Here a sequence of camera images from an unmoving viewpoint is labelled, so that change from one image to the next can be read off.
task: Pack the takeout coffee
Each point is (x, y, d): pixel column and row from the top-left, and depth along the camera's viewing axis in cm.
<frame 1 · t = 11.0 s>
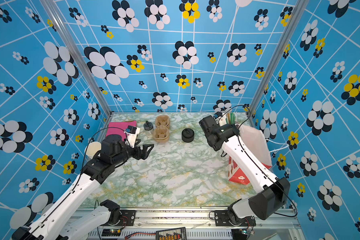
left hand: (147, 142, 73), fingers open
right hand: (238, 131, 71), fingers closed
glass sugar jar black lid: (148, 127, 100), point 11 cm above the table
stack of white paper cups: (90, 150, 85), point 15 cm above the table
white red paper gift bag: (256, 136, 80), point 23 cm above the table

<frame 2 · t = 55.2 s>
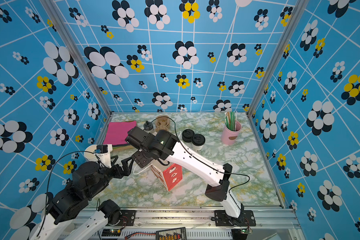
left hand: (126, 157, 66), fingers open
right hand: (144, 153, 67), fingers open
white red paper gift bag: (170, 175, 75), point 15 cm above the table
black cup lid: (198, 139, 93), point 11 cm above the table
pink straw holder cup: (229, 137, 97), point 8 cm above the table
the other named things where they were.

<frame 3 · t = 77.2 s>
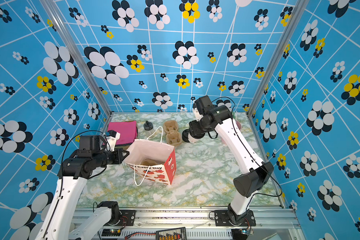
left hand: (128, 152, 71), fingers closed
right hand: (197, 128, 77), fingers open
white red paper gift bag: (155, 160, 89), point 7 cm above the table
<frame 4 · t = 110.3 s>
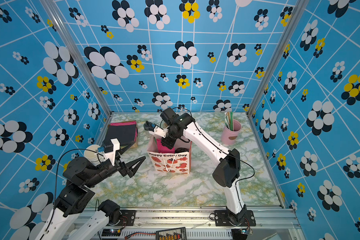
left hand: (138, 149, 57), fingers open
right hand: (165, 142, 80), fingers closed
white red paper gift bag: (176, 163, 76), point 17 cm above the table
dark grey paper napkin: (125, 133, 105), point 4 cm above the table
pink paper napkin: (161, 149, 79), point 20 cm above the table
green and white straws: (229, 120, 96), point 17 cm above the table
